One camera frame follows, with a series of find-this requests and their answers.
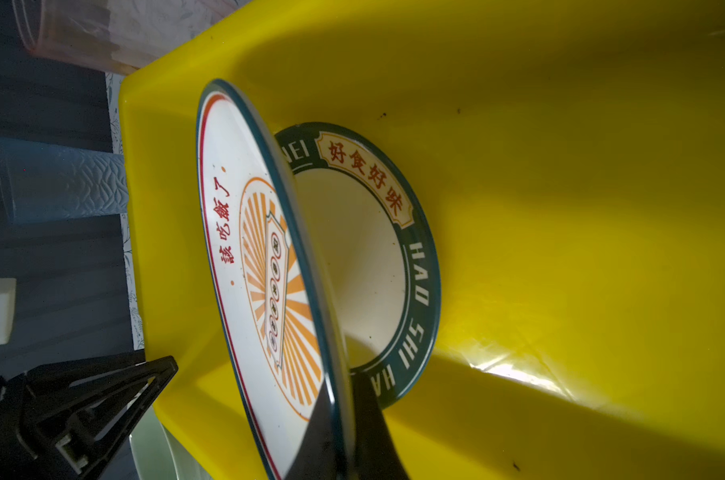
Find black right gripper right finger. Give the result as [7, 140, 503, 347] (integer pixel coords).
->
[352, 374, 409, 480]

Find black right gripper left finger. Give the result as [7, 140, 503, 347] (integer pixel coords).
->
[284, 389, 338, 480]

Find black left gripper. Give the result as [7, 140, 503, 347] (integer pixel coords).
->
[0, 351, 178, 479]

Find orange sunburst plate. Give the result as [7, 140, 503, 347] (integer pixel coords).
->
[196, 79, 356, 479]

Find green rim Hao Wei plate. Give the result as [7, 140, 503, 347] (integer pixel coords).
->
[276, 122, 442, 408]

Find yellow plastic bin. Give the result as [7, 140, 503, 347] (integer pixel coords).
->
[120, 1, 725, 479]

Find light green bowl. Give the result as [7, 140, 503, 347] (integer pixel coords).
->
[130, 408, 212, 480]

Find blue plastic cup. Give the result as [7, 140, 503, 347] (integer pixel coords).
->
[0, 137, 128, 224]

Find pink plastic cup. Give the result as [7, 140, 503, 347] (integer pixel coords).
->
[12, 0, 246, 75]

